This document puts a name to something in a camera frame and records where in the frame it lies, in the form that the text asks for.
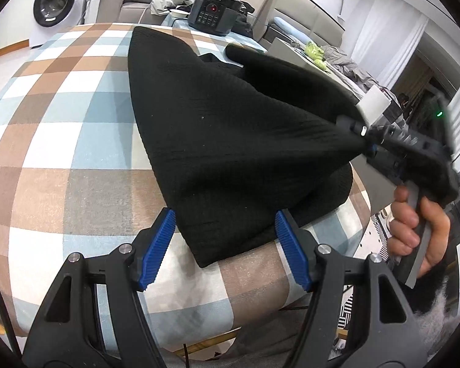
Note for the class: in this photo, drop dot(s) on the beige low cabinet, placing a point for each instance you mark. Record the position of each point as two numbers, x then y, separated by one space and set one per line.
291 53

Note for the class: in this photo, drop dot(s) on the white curtain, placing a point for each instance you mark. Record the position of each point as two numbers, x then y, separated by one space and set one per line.
387 34

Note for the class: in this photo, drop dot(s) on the white paper box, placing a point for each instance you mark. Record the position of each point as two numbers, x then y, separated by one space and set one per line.
372 103

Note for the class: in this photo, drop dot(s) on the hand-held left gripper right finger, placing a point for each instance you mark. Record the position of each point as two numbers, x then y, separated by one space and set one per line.
293 249

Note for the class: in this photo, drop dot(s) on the black pressure cooker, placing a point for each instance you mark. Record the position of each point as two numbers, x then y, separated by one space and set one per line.
214 7

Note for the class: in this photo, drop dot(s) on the white bowl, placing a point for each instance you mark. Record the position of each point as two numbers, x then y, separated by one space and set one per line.
180 13

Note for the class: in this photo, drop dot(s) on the person's right hand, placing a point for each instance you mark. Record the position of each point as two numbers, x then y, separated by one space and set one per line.
402 230

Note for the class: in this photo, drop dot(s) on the black knit sweater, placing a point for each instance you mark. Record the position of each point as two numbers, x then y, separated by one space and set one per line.
214 130

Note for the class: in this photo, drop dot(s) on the green toy figure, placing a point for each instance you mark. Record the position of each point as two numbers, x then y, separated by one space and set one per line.
314 53

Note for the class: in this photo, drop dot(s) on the light grey garment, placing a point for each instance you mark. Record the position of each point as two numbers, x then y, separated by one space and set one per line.
170 2

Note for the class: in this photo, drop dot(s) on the white washing machine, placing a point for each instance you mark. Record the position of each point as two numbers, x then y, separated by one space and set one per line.
57 0

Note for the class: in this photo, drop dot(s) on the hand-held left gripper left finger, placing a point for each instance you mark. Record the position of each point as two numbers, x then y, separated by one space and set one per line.
157 249

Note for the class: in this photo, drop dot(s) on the light blue pillow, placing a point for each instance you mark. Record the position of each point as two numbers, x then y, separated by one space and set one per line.
289 28

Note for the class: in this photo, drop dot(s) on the checked tablecloth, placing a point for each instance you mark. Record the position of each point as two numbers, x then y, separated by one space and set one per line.
61 142

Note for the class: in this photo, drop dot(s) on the teal cloth side table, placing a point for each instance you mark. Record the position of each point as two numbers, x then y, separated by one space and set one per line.
253 44

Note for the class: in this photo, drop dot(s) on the grey crumpled clothes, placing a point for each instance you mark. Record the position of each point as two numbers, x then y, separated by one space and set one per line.
352 65

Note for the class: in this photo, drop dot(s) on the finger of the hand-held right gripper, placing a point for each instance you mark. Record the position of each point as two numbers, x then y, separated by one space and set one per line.
372 152
354 127

